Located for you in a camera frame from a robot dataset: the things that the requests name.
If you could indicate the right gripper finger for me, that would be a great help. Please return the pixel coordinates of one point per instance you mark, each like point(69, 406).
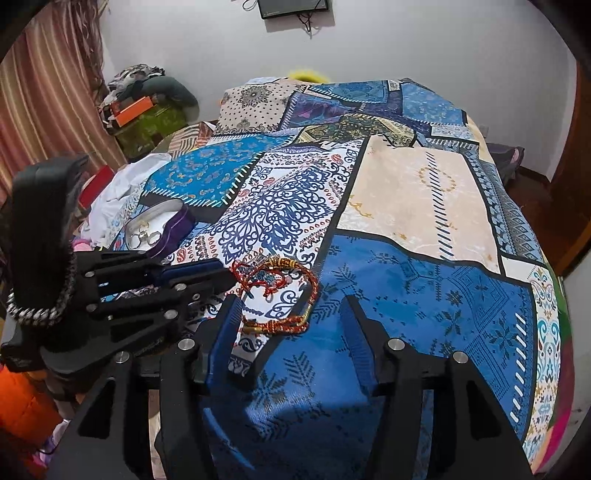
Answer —
point(198, 286)
point(184, 269)

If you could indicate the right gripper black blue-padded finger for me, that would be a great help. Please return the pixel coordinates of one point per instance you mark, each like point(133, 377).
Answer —
point(471, 438)
point(108, 437)

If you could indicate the purple heart-shaped jewelry box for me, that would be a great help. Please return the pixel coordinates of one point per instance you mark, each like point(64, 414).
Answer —
point(172, 219)

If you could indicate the pink fabric item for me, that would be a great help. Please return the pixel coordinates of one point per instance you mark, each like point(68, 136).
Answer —
point(81, 245)

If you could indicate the white cloth on bed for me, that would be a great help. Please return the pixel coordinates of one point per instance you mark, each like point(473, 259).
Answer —
point(111, 200)

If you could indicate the red box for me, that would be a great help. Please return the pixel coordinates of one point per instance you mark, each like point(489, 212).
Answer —
point(94, 186)

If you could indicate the green patterned covered stand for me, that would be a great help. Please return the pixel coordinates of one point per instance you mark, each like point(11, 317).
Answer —
point(141, 135)

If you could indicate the striped pillow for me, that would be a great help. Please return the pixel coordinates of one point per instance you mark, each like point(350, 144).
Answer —
point(190, 138)

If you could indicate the orange box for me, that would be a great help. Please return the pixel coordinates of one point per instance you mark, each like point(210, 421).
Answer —
point(134, 110)

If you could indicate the blue patchwork bedspread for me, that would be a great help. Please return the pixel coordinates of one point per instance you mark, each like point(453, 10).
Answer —
point(388, 193)

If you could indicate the pile of clothes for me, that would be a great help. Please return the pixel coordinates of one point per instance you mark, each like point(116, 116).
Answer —
point(142, 80)

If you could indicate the red striped curtain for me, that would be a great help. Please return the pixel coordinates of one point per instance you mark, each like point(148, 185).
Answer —
point(51, 86)

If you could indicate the yellow round object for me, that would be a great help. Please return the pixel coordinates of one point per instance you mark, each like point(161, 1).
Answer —
point(309, 76)

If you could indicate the dark bag on floor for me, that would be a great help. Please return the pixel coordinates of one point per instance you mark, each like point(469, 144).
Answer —
point(507, 159)

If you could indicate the small black wall monitor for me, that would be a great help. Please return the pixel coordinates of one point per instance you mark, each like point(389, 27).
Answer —
point(276, 8)

